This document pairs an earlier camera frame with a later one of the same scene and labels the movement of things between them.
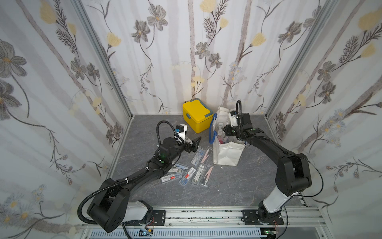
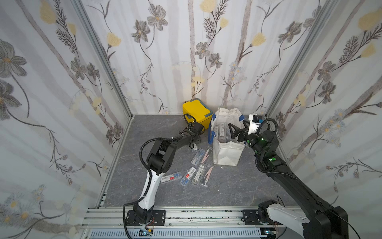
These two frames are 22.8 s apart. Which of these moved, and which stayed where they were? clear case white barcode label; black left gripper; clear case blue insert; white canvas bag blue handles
Moved: black left gripper
Stayed: clear case white barcode label; white canvas bag blue handles; clear case blue insert
